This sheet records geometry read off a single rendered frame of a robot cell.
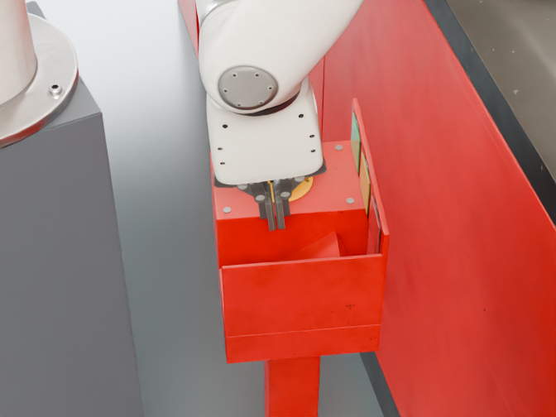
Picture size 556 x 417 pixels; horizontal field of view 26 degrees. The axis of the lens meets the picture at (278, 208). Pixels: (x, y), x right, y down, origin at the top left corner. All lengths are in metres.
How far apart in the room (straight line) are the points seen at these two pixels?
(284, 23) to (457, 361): 0.78
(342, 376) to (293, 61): 1.23
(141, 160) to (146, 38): 0.40
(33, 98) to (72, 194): 0.10
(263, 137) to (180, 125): 1.46
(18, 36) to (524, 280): 0.58
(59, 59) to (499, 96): 0.46
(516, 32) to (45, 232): 0.55
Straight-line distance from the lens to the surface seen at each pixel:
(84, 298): 1.18
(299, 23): 0.88
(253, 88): 0.91
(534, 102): 1.25
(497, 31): 1.33
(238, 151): 1.08
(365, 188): 1.22
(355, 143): 1.27
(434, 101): 1.45
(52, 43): 1.09
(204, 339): 2.13
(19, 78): 1.03
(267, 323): 1.22
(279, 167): 1.10
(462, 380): 1.56
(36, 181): 1.05
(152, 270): 2.24
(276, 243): 1.27
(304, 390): 1.44
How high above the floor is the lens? 1.67
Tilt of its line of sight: 46 degrees down
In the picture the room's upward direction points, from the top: straight up
